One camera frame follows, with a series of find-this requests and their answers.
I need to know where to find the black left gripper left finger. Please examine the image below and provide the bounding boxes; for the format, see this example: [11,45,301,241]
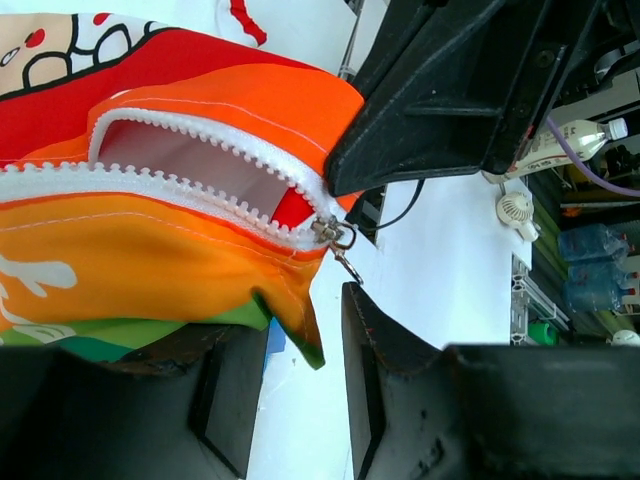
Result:
[1,325,268,479]

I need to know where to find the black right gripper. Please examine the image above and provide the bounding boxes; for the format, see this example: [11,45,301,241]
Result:
[325,0,639,196]

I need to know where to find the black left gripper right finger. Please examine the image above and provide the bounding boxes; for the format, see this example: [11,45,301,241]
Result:
[341,282,639,479]

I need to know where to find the rainbow children's zip jacket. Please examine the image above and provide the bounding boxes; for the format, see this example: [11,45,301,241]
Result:
[1,1,364,369]

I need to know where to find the white plastic bottle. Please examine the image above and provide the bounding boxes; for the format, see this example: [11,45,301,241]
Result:
[483,118,629,184]

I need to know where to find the small white fan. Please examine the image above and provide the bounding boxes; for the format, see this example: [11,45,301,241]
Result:
[496,191,539,243]

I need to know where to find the blue water bottle pack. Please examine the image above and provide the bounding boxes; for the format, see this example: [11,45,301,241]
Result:
[557,224,639,312]

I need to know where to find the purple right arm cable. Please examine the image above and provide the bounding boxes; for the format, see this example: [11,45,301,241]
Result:
[545,115,640,198]

